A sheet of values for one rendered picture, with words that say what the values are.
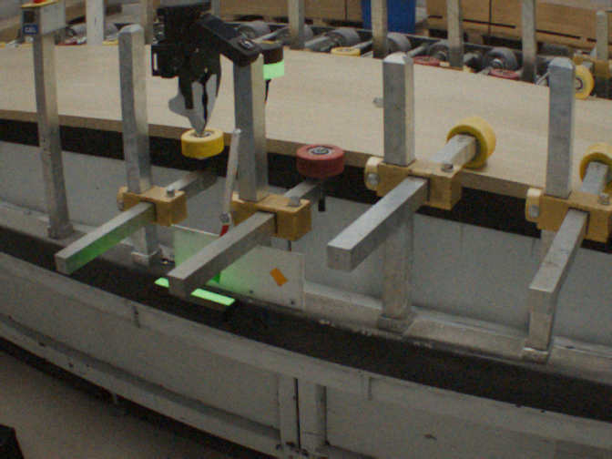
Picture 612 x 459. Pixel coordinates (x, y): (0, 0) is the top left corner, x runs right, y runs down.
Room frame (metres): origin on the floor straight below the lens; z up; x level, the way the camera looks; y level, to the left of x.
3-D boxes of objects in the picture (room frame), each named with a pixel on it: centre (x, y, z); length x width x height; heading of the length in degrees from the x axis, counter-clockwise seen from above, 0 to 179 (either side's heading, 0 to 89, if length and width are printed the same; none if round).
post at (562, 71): (0.97, -0.35, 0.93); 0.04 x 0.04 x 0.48; 60
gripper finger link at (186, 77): (1.15, 0.16, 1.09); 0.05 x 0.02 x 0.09; 150
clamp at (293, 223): (1.21, 0.06, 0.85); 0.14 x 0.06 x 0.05; 60
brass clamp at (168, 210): (1.34, 0.28, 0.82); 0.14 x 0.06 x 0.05; 60
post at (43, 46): (1.48, 0.52, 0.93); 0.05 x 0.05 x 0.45; 60
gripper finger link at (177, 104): (1.17, 0.18, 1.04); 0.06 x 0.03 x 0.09; 60
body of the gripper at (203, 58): (1.18, 0.17, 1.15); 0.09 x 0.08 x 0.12; 60
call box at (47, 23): (1.48, 0.52, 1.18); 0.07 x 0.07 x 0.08; 60
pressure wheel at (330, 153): (1.33, -0.03, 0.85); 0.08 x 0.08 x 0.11
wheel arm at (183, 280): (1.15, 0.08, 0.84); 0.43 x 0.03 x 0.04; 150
